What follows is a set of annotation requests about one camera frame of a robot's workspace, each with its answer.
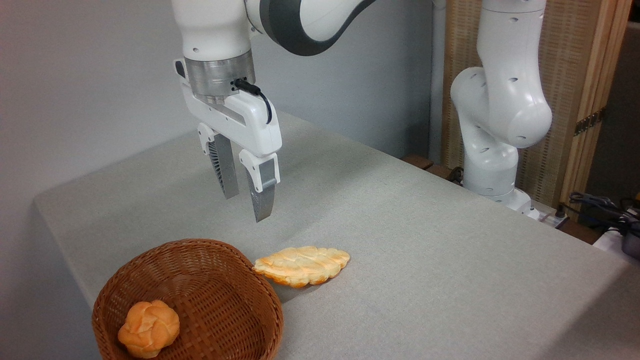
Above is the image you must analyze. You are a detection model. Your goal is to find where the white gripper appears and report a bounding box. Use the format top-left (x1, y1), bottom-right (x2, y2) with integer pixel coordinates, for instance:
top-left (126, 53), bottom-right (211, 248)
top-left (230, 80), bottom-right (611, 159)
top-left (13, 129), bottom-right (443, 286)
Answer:
top-left (174, 59), bottom-right (283, 223)

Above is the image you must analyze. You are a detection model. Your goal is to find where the leaf-shaped bread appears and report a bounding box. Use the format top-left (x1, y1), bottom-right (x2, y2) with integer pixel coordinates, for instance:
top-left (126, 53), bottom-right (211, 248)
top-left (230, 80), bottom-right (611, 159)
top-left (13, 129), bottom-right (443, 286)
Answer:
top-left (252, 246), bottom-right (351, 289)

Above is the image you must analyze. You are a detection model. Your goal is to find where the brown wicker basket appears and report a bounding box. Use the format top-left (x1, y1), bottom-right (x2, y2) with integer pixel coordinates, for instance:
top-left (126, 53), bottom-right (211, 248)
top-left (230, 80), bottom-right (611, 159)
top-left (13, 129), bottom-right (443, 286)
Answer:
top-left (91, 238), bottom-right (284, 360)

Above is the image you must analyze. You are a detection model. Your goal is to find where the round knotted bread bun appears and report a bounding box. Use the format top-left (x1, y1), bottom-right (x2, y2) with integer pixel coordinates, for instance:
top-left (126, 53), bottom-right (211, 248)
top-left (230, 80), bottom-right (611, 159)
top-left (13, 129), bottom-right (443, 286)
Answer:
top-left (117, 300), bottom-right (181, 359)

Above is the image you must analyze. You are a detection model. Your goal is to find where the white power strip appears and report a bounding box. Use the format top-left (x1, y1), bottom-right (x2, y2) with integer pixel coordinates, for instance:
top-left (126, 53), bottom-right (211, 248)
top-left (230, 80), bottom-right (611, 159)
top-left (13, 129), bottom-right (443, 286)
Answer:
top-left (525, 202), bottom-right (569, 229)

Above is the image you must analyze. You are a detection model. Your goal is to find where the bamboo folding screen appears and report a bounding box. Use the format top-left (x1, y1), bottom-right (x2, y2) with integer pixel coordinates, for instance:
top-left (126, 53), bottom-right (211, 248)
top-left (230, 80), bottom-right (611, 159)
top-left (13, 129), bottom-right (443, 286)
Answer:
top-left (441, 0), bottom-right (634, 211)

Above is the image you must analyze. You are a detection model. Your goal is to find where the brass screen hinge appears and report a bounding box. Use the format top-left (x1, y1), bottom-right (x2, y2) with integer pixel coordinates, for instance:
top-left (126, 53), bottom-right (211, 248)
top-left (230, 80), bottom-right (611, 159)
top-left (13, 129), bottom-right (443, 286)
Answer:
top-left (574, 108), bottom-right (606, 137)

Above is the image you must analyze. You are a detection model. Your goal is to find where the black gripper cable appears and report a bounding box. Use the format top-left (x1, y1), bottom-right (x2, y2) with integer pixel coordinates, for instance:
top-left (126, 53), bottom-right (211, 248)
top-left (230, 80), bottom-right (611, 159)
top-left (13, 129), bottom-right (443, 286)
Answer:
top-left (234, 78), bottom-right (274, 125)

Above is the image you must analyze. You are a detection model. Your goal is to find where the black cable bundle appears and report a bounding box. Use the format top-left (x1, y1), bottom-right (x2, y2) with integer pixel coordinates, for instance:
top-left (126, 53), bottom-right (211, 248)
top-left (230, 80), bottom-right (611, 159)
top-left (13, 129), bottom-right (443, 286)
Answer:
top-left (568, 191), bottom-right (640, 237)

